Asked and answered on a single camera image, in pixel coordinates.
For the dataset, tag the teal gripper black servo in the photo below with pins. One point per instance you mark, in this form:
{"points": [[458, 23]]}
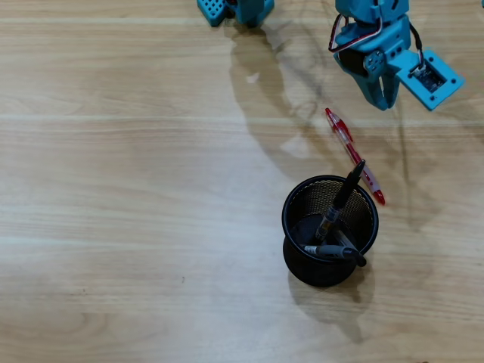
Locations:
{"points": [[375, 77]]}

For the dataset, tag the black mesh pen holder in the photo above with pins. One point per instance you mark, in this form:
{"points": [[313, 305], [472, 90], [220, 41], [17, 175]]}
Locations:
{"points": [[321, 276]]}

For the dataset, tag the red retractable pen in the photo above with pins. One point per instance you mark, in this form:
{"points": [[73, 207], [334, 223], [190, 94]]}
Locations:
{"points": [[342, 130]]}

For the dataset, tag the clear capped pen black grip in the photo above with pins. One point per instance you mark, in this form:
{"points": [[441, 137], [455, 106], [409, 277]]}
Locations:
{"points": [[346, 240]]}

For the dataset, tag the black retractable pen black grip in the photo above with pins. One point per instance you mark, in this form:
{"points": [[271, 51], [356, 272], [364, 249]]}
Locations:
{"points": [[346, 189]]}

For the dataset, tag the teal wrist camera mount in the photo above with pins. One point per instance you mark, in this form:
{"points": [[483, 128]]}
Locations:
{"points": [[446, 87]]}

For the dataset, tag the black pen grey grip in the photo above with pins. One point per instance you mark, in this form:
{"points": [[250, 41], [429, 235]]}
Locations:
{"points": [[332, 250]]}

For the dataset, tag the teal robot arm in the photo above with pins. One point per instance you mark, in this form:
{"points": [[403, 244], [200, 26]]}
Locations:
{"points": [[363, 9]]}

